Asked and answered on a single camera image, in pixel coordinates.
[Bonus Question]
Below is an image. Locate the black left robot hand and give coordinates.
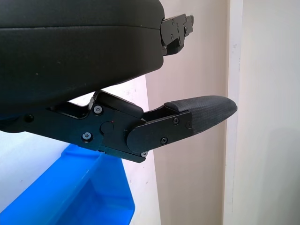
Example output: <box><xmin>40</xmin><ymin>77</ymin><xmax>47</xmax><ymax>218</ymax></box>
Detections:
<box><xmin>0</xmin><ymin>0</ymin><xmax>238</xmax><ymax>164</ymax></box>

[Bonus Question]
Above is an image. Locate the blue plastic tray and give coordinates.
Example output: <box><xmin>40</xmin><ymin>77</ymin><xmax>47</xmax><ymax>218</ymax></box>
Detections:
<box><xmin>0</xmin><ymin>144</ymin><xmax>136</xmax><ymax>225</ymax></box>

